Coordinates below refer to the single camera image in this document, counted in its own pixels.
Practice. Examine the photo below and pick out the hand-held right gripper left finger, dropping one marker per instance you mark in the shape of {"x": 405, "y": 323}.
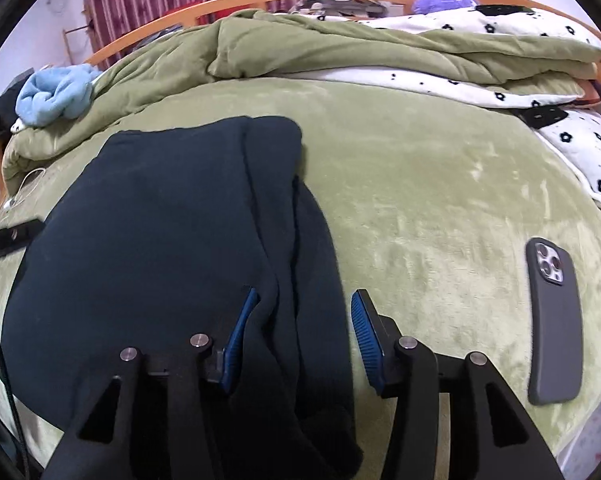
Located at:
{"x": 240, "y": 327}

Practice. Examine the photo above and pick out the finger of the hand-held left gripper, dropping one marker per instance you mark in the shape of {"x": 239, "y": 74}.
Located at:
{"x": 10, "y": 240}

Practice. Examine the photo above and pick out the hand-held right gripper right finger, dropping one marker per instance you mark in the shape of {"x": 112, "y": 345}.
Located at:
{"x": 365, "y": 335}

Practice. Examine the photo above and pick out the black t-shirt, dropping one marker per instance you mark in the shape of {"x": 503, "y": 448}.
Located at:
{"x": 155, "y": 235}

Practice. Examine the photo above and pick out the light blue towel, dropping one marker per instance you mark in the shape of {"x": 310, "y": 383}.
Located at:
{"x": 45, "y": 95}

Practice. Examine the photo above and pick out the grey smartphone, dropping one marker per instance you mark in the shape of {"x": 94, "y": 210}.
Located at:
{"x": 555, "y": 335}

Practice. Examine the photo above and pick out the wooden rack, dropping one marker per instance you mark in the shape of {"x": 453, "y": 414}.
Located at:
{"x": 69, "y": 45}

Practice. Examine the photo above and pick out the white patterned pouch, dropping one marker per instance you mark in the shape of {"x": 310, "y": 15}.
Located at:
{"x": 595, "y": 440}

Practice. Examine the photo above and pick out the white floral pillow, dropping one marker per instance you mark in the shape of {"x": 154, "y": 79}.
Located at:
{"x": 585, "y": 155}
{"x": 530, "y": 27}

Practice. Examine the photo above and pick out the green quilt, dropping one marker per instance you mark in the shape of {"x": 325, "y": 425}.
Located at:
{"x": 330, "y": 45}

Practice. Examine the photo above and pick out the purple plush toy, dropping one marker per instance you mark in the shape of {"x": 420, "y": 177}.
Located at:
{"x": 440, "y": 1}

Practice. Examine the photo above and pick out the wooden bed frame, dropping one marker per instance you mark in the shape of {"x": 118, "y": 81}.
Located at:
{"x": 260, "y": 2}

